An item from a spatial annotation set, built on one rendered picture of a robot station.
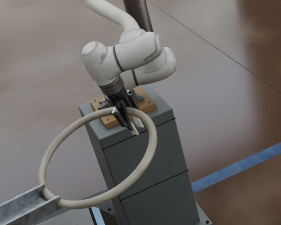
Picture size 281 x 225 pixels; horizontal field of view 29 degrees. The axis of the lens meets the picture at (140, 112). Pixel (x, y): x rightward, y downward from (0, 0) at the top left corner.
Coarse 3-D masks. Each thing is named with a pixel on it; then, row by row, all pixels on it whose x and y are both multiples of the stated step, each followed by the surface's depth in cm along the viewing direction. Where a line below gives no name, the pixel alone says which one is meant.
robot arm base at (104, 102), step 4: (136, 96) 274; (140, 96) 274; (100, 100) 280; (104, 100) 274; (108, 100) 271; (136, 100) 272; (140, 100) 273; (104, 104) 272; (108, 104) 271; (112, 104) 271; (100, 108) 271
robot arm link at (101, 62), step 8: (88, 48) 192; (96, 48) 191; (104, 48) 193; (112, 48) 194; (88, 56) 191; (96, 56) 191; (104, 56) 192; (112, 56) 192; (88, 64) 193; (96, 64) 192; (104, 64) 192; (112, 64) 192; (88, 72) 197; (96, 72) 194; (104, 72) 194; (112, 72) 194; (120, 72) 196; (96, 80) 198; (104, 80) 197; (112, 80) 198
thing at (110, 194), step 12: (108, 108) 216; (132, 108) 210; (84, 120) 218; (144, 120) 202; (72, 132) 218; (156, 132) 196; (156, 144) 192; (48, 156) 210; (144, 156) 188; (144, 168) 185; (132, 180) 182; (48, 192) 194; (108, 192) 182; (120, 192) 182; (60, 204) 188; (72, 204) 185; (84, 204) 183; (96, 204) 182
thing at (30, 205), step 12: (24, 192) 193; (36, 192) 195; (0, 204) 188; (12, 204) 190; (24, 204) 193; (36, 204) 193; (48, 204) 186; (0, 216) 188; (12, 216) 188; (24, 216) 181; (36, 216) 184
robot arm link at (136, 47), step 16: (96, 0) 211; (112, 16) 205; (128, 16) 202; (128, 32) 194; (144, 32) 194; (128, 48) 190; (144, 48) 189; (160, 48) 191; (128, 64) 192; (144, 64) 194
